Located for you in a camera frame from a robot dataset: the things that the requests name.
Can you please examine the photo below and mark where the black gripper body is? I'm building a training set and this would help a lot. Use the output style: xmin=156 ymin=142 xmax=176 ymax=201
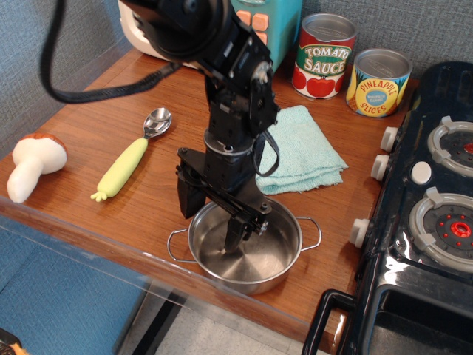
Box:
xmin=177 ymin=147 xmax=271 ymax=234

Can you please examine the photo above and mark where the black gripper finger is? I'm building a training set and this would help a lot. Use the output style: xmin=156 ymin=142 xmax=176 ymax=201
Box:
xmin=177 ymin=176 xmax=205 ymax=219
xmin=224 ymin=214 xmax=254 ymax=253

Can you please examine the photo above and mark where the stainless steel pot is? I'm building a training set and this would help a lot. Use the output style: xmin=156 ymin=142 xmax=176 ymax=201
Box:
xmin=167 ymin=199 xmax=323 ymax=295

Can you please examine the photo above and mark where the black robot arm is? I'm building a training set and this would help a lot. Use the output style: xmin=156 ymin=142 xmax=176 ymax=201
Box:
xmin=126 ymin=1 xmax=279 ymax=252

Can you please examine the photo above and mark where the folded light blue napkin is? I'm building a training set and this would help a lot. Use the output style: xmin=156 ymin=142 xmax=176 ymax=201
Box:
xmin=256 ymin=106 xmax=348 ymax=195

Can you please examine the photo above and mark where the teal toy microwave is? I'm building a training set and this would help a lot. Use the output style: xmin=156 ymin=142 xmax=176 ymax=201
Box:
xmin=118 ymin=0 xmax=302 ymax=70

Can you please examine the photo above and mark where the white plush mushroom toy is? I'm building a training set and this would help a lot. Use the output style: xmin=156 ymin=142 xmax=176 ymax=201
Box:
xmin=7 ymin=133 xmax=68 ymax=203

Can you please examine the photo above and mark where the tomato sauce can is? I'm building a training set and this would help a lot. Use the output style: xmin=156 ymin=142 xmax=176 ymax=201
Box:
xmin=292 ymin=13 xmax=357 ymax=99

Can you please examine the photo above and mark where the pineapple slices can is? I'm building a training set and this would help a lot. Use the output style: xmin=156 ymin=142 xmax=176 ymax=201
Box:
xmin=346 ymin=48 xmax=412 ymax=118

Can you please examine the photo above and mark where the black toy stove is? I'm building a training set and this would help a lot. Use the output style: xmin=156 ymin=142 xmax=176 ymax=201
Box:
xmin=303 ymin=61 xmax=472 ymax=354

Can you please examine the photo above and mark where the orange object at corner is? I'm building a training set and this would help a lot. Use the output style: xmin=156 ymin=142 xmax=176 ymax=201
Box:
xmin=0 ymin=340 xmax=29 ymax=355

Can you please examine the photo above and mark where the spoon with green handle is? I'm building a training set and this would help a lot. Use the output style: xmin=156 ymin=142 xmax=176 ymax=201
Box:
xmin=90 ymin=107 xmax=172 ymax=202

